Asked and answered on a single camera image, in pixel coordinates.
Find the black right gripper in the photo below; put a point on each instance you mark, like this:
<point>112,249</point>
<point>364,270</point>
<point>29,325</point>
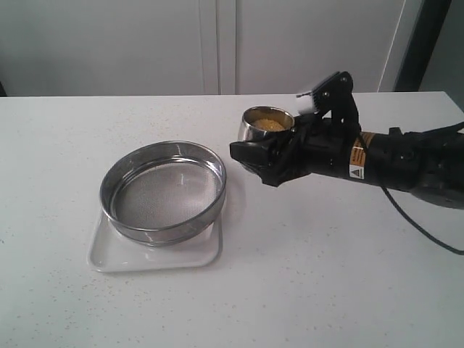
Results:
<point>317,146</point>

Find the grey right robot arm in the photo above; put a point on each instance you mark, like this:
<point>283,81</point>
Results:
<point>428,165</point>

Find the dark door frame post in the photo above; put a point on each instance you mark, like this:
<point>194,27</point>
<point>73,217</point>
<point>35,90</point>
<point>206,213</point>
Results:
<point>421,45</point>

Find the white square tray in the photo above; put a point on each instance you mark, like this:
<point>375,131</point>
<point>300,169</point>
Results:
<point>110,252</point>

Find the round steel mesh sieve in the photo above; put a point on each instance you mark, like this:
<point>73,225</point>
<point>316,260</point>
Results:
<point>164,193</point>

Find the stainless steel cup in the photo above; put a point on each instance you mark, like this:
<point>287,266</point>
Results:
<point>259,122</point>

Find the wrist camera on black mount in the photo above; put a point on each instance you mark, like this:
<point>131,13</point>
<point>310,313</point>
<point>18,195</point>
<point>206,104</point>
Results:
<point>334,95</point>

